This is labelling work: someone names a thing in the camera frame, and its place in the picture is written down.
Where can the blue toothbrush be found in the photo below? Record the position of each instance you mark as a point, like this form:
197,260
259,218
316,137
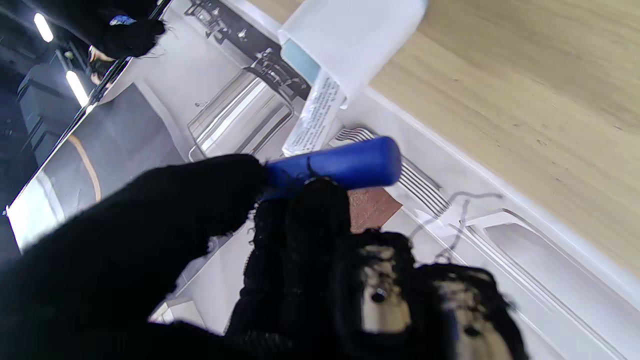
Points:
350,162

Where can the white toothpaste tube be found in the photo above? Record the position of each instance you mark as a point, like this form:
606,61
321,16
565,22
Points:
315,115

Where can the white toothbrush holder cup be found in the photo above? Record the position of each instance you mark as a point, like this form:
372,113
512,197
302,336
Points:
355,35

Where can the printed kitchen backdrop banner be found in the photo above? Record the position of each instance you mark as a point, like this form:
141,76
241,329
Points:
500,280

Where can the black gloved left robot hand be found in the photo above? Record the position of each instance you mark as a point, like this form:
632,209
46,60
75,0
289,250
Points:
150,260

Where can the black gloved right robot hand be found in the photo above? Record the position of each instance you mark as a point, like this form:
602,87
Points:
120,37

